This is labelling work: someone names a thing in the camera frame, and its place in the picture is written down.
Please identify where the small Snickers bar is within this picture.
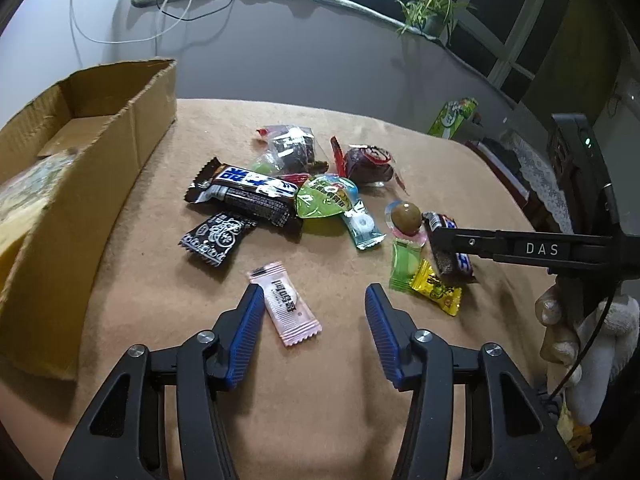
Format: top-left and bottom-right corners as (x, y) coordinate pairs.
(422, 211), (476, 287)

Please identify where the yellow candy packet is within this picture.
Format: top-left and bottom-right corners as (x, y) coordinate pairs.
(409, 259), (462, 316)

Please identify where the green candy wrapper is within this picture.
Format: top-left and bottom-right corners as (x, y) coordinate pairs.
(388, 238), (422, 292)

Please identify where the brown egg candy packet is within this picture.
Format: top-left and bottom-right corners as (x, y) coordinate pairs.
(384, 200), (427, 248)

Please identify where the pink candy packet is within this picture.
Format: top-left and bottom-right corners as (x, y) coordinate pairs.
(247, 261), (322, 347)

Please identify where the teal mint candy packet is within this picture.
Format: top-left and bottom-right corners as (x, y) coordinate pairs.
(342, 200), (385, 250)

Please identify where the black patterned candy packet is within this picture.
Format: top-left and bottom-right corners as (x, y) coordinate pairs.
(179, 211), (257, 268)

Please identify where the red dried plum packet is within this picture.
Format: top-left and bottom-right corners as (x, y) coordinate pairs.
(330, 136), (407, 193)

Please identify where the green jelly cup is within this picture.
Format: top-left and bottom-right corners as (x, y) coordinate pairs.
(295, 174), (359, 220)

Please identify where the packaged sliced bread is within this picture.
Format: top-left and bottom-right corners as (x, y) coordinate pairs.
(0, 150), (77, 286)

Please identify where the large Snickers bar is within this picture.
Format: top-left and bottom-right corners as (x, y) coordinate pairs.
(183, 157), (302, 232)

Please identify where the clear dark dates packet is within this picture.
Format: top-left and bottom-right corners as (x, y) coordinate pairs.
(257, 125), (329, 176)

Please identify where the small green round candy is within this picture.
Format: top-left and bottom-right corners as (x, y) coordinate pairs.
(250, 152), (284, 176)

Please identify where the white gloved right hand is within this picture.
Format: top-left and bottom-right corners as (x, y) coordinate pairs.
(535, 278), (639, 426)

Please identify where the white lace cloth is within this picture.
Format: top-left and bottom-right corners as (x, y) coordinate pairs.
(501, 129), (574, 234)

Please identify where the green carton box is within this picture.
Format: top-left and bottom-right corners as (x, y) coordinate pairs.
(427, 98), (478, 140)

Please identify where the potted spider plant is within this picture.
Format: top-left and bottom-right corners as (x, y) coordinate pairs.
(395, 0), (476, 44)

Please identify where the brown cardboard box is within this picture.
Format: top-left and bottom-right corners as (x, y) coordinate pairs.
(1, 58), (177, 382)

